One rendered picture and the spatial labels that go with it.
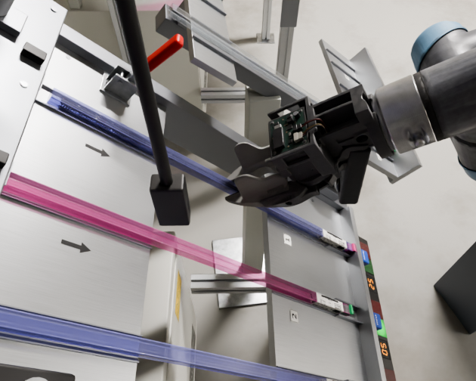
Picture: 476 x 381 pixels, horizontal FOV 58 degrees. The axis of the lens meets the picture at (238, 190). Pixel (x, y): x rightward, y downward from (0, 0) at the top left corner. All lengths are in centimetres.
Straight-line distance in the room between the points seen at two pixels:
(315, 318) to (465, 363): 99
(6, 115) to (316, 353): 44
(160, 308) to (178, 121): 36
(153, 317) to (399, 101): 55
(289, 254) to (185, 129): 22
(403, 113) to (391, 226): 123
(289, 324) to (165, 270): 34
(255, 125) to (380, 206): 94
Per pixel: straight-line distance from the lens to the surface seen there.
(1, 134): 36
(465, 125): 47
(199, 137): 60
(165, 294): 81
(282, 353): 54
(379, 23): 255
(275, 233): 60
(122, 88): 52
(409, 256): 163
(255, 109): 82
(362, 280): 71
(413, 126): 46
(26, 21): 44
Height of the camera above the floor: 137
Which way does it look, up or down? 55 degrees down
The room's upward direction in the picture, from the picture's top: straight up
